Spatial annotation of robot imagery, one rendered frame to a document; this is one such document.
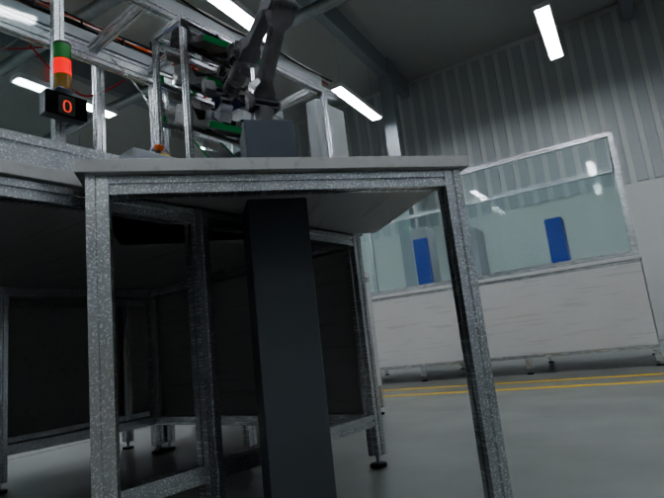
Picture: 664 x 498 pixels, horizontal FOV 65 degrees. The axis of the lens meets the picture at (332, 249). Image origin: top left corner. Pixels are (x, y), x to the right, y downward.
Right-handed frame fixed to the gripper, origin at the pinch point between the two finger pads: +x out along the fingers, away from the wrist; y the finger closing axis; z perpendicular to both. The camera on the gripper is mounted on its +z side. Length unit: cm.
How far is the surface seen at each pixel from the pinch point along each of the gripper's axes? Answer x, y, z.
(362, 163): -46, -11, -61
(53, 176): -21, 51, -58
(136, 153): -17, 33, -44
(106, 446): -10, 39, -111
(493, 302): 178, -324, 21
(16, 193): -20, 58, -63
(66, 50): -0.2, 48.9, 6.5
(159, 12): 36, 9, 92
